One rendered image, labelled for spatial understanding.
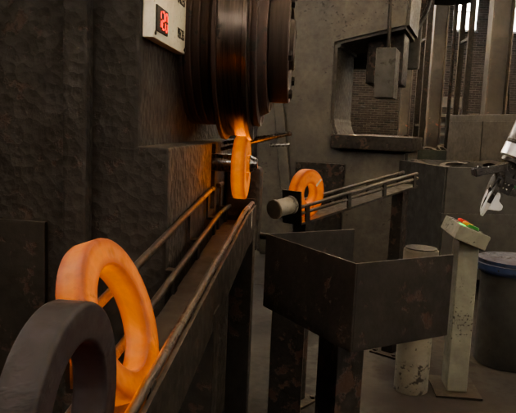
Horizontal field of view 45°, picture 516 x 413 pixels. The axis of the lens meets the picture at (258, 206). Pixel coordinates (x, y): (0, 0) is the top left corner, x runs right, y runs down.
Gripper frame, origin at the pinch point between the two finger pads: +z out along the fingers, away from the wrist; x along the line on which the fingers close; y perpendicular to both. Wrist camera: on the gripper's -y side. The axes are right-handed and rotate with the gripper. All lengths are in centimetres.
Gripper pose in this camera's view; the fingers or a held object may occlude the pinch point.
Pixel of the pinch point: (481, 211)
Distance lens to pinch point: 224.7
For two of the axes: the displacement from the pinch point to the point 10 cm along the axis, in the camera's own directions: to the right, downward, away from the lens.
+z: -3.8, 9.1, 1.5
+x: 0.9, -1.3, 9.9
